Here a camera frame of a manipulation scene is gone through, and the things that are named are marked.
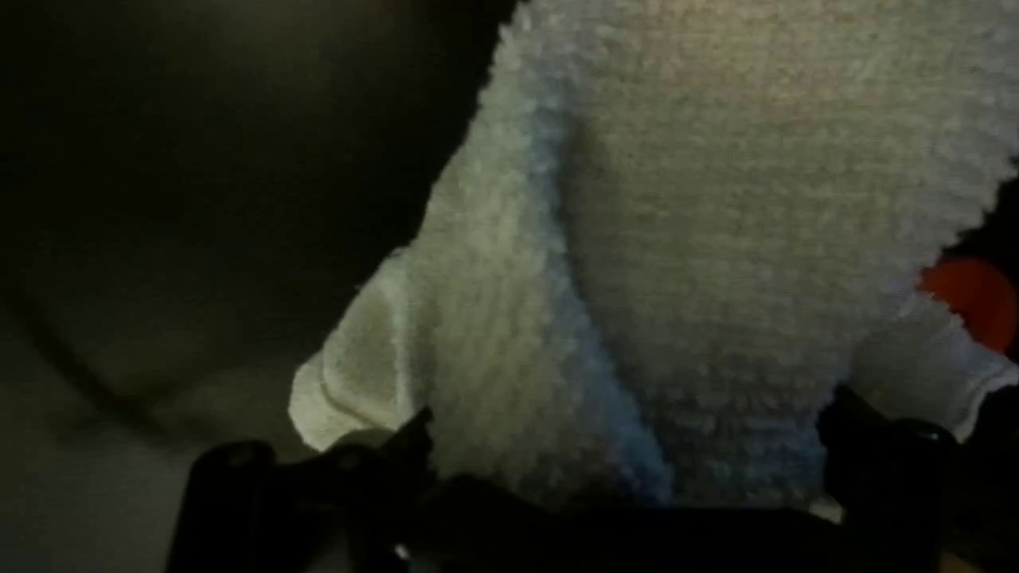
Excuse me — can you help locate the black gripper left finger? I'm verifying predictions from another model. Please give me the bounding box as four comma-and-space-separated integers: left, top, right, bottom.
161, 410, 432, 573

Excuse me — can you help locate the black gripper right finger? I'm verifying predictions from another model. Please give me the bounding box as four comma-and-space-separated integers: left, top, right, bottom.
817, 384, 1019, 573

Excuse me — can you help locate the orange red plush toy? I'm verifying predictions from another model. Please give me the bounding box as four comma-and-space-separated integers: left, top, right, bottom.
920, 257, 1019, 352

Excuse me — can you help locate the white terry cloth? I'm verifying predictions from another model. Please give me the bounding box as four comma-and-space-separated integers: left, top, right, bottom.
289, 0, 1019, 506

